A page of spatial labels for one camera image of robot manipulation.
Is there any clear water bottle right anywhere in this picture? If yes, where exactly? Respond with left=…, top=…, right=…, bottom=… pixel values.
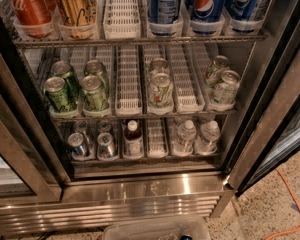
left=194, top=121, right=220, bottom=155

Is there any dark drink bottle white cap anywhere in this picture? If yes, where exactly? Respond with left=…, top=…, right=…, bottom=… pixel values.
left=124, top=120, right=144, bottom=159

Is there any clear water bottle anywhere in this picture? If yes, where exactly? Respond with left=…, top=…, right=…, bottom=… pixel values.
left=194, top=121, right=220, bottom=155
left=173, top=120, right=196, bottom=157

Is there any empty white tray middle right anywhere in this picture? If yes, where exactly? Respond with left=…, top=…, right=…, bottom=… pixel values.
left=166, top=44, right=205, bottom=113

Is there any green can back left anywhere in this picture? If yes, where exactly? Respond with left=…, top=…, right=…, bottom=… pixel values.
left=51, top=61, right=80, bottom=99

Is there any blue pepsi can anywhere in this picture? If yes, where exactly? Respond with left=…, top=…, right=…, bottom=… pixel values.
left=147, top=0, right=181, bottom=36
left=225, top=0, right=271, bottom=34
left=190, top=0, right=225, bottom=35

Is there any red coca-cola can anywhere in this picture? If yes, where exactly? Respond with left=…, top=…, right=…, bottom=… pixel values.
left=10, top=0, right=52, bottom=38

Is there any blue pepsi can middle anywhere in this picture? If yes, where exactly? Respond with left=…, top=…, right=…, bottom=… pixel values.
left=190, top=0, right=225, bottom=35

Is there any blue pepsi can right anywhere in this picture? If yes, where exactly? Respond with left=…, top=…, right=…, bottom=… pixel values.
left=225, top=0, right=271, bottom=34

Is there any stainless steel fridge cabinet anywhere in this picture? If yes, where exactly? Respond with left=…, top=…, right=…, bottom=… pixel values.
left=0, top=0, right=300, bottom=238

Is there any fridge door right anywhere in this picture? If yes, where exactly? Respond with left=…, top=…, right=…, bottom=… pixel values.
left=226, top=2, right=300, bottom=196

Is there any green can front left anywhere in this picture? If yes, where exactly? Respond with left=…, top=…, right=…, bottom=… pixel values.
left=44, top=77, right=77, bottom=113

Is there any white can back middle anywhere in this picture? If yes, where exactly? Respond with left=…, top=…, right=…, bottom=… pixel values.
left=148, top=58, right=170, bottom=79

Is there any white can front middle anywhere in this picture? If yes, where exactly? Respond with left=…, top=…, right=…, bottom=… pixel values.
left=149, top=73, right=173, bottom=108

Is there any empty white tray shelf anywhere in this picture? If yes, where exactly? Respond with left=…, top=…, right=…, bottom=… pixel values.
left=147, top=119, right=168, bottom=158
left=115, top=46, right=142, bottom=115

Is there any gold soda can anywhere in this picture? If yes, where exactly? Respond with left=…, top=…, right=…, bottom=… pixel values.
left=56, top=0, right=97, bottom=39

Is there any clear water bottle left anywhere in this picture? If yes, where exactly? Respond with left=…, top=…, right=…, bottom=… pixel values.
left=173, top=120, right=196, bottom=157

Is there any white green can back right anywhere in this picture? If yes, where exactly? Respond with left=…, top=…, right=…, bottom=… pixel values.
left=204, top=55, right=230, bottom=88

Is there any white green can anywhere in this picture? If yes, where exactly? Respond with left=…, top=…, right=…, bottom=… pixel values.
left=204, top=55, right=230, bottom=88
left=212, top=70, right=240, bottom=105

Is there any clear plastic bin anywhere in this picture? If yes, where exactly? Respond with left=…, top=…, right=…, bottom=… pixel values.
left=102, top=215, right=211, bottom=240

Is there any empty white tray middle shelf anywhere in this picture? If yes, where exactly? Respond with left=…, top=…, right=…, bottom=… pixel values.
left=115, top=46, right=142, bottom=115

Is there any blue pepsi can left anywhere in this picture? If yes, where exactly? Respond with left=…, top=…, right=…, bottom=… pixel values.
left=147, top=0, right=181, bottom=36

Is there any white green can front right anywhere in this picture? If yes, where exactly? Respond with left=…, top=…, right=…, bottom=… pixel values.
left=212, top=70, right=240, bottom=105

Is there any empty white tray bottom shelf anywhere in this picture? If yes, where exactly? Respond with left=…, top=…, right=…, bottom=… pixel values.
left=147, top=119, right=168, bottom=158

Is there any orange cable on floor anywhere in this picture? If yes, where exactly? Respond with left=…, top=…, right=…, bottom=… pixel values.
left=263, top=167, right=300, bottom=240

